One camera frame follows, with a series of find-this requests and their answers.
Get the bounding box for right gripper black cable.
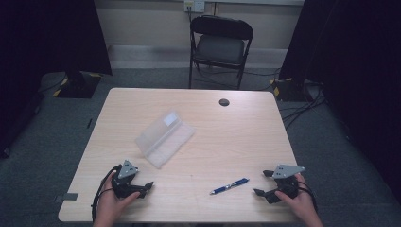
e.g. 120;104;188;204
295;180;319;213

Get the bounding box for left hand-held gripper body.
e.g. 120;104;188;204
111;159;147;200

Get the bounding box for clear plastic pencil case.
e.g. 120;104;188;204
134;110;197;170

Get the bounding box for black curtain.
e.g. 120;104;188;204
278;0;401;204
0;0;113;159

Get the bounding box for white wall outlet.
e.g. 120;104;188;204
183;0;206;14

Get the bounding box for person's right hand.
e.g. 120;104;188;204
274;173;317;219

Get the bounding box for black stand base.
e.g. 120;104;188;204
52;70;103;99
271;77;317;103

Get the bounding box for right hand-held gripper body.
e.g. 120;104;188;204
266;164;306;204

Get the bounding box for black floor cables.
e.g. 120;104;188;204
279;82;328;131

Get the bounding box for grey tape strip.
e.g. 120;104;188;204
52;192;79;204

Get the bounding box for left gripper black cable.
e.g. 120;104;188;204
91;164;123;222

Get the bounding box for person's left hand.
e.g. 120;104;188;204
95;171;142;222

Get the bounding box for blue and silver pen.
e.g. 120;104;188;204
209;177;251;196

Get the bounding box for black folding chair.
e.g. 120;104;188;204
188;14;254;91

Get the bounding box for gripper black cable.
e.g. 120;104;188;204
295;180;319;213
91;164;123;222

